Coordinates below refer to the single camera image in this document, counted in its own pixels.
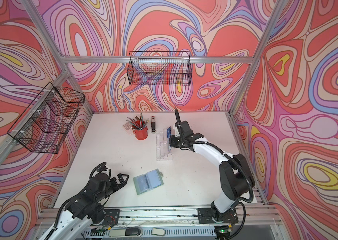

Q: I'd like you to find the red pen cup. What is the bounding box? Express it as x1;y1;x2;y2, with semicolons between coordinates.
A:
133;126;148;140

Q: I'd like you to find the blue VIP card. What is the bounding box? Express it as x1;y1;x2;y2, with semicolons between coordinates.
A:
166;126;172;141

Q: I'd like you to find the black wire basket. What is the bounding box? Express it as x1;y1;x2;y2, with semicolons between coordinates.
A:
127;51;193;86
7;82;85;154

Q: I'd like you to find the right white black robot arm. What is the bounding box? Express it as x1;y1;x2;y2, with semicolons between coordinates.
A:
169;109;255;223

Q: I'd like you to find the pink calculator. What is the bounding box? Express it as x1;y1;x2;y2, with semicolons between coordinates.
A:
123;121;133;131

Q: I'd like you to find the mint green card wallet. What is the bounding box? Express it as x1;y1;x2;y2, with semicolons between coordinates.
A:
133;169;164;195

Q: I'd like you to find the clear acrylic card holder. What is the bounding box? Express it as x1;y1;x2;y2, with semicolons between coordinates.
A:
156;128;173;161

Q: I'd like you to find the back black wire basket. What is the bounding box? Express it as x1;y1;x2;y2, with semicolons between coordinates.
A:
127;51;193;86

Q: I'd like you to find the left black wire basket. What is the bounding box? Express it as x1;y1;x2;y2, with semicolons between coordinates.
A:
7;82;85;154

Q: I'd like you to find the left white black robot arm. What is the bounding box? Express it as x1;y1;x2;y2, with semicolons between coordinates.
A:
40;162;130;240

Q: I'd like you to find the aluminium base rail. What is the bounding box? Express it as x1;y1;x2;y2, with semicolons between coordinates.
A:
34;205;283;240

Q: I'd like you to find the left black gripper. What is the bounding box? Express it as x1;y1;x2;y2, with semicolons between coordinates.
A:
94;173;130;204

